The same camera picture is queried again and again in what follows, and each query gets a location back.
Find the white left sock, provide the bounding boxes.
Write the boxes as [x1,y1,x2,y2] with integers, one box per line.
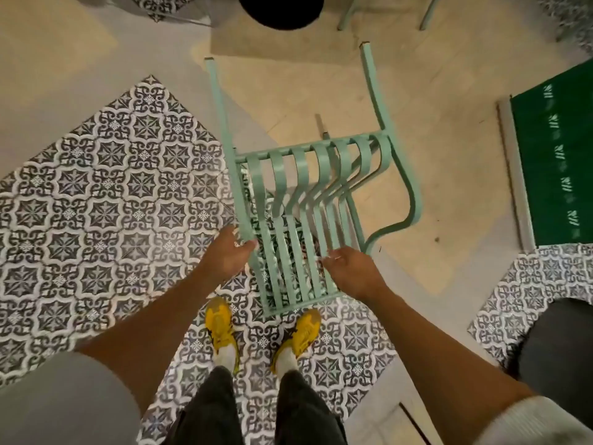
[216,345,238,372]

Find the yellow shoe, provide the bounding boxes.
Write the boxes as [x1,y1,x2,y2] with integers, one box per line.
[270,309,322,376]
[204,299,242,373]

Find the green door mat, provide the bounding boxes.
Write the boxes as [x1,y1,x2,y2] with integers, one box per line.
[510,57,593,248]

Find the white right sock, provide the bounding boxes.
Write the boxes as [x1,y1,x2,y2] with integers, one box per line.
[277,348,300,375]

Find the person's left hand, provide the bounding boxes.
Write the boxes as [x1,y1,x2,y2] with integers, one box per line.
[197,225,259,292]

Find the white sock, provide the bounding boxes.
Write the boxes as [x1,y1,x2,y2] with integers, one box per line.
[216,345,238,372]
[277,348,300,375]

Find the person's right hand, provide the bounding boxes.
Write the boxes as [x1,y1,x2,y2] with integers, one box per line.
[321,247,391,303]

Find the white right sleeve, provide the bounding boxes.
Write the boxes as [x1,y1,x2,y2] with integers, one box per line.
[473,396,593,445]

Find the person's right forearm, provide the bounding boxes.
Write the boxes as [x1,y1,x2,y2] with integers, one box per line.
[362,283,539,429]

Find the yellow left shoe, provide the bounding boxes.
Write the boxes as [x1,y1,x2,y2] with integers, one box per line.
[204,299,242,373]

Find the person's left forearm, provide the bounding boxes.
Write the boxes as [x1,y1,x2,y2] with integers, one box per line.
[74,269,224,415]

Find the grey left sleeve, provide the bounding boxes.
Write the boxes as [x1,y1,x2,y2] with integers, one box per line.
[0,350,142,445]

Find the mint green metal chair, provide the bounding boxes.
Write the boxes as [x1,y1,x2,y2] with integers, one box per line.
[205,41,423,318]

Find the black trousers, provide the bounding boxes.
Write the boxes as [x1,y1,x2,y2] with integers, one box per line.
[162,366,349,445]

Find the black round table base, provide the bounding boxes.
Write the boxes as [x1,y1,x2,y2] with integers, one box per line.
[236,0,326,31]

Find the grey threshold strip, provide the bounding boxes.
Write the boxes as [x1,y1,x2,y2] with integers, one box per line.
[497,96,538,252]

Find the yellow right shoe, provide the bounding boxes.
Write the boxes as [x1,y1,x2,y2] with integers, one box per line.
[270,309,322,376]

